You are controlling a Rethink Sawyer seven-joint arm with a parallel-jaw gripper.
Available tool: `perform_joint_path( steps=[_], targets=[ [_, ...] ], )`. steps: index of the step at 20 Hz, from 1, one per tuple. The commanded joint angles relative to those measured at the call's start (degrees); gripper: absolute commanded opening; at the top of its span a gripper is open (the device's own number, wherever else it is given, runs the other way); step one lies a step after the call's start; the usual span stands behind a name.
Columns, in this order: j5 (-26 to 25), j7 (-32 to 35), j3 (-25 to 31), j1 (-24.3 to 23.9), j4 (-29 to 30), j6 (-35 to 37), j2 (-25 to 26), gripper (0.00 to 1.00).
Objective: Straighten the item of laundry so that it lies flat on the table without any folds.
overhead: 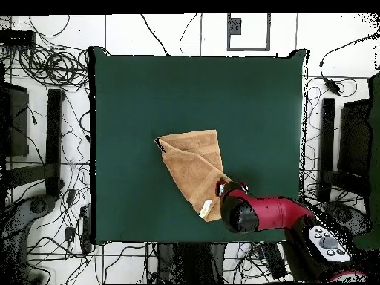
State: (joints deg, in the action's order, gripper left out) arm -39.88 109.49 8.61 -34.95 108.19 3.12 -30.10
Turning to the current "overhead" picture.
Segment tan terry towel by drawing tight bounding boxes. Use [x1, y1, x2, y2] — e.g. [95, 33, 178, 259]
[154, 129, 232, 223]

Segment black floor box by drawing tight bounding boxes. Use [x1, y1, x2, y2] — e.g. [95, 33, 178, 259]
[261, 242, 288, 281]

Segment dark green table cloth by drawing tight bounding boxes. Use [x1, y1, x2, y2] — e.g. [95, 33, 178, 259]
[88, 45, 311, 246]

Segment dark wheeled chair base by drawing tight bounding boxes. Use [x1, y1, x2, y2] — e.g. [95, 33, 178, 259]
[322, 200, 373, 238]
[0, 194, 57, 284]

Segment long black power strip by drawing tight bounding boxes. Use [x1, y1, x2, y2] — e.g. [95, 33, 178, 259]
[79, 204, 94, 255]

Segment black power adapter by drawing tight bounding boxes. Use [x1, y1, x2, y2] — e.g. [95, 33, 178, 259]
[324, 78, 341, 96]

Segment dark grey square patch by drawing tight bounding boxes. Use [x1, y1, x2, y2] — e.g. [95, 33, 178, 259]
[229, 17, 243, 36]

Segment grey square floor frame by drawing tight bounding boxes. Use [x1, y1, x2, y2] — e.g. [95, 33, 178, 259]
[226, 13, 272, 52]

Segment short black floor cable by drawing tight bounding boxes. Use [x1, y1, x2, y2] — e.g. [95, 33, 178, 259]
[179, 13, 198, 56]

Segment black adapter cable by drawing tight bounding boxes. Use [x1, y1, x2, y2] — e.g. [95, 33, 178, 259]
[318, 30, 380, 82]

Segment long black floor cable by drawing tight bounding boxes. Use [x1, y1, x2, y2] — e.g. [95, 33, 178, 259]
[140, 13, 171, 57]

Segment coil of black cables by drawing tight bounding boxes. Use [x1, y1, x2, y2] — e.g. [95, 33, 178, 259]
[17, 44, 90, 91]

